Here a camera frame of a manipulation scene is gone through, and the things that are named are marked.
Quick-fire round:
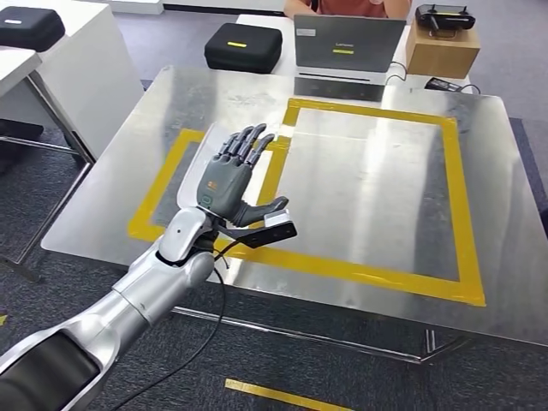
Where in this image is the brown cardboard box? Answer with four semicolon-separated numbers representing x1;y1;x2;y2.
405;21;482;80

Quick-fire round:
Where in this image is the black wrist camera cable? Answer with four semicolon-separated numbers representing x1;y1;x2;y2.
106;238;240;411

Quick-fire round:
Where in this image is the black remote controller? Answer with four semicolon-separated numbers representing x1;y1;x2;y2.
415;4;476;33

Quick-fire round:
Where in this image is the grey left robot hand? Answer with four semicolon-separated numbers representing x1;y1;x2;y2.
195;122;290;229

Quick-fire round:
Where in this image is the grey laptop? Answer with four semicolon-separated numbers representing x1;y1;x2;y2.
293;14;408;104

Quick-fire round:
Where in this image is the yellow workbench tape frame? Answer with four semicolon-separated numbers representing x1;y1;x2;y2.
128;97;487;308

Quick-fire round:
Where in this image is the white desk metal frame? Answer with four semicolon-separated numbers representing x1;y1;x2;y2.
0;0;144;282

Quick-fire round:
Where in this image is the yellow floor tape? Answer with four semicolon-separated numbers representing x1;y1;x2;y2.
224;378;354;411

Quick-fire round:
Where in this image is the white curved plastic part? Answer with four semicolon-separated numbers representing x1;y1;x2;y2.
176;122;277;212

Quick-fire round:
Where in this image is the stainless steel workbench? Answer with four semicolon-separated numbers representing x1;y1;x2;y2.
40;63;548;364

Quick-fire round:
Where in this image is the black case yellow label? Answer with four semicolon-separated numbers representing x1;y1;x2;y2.
204;22;284;74

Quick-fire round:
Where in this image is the black power adapter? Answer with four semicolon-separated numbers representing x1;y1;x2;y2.
424;76;482;95

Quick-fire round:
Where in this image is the black case white label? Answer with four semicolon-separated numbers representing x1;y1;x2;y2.
0;5;66;53

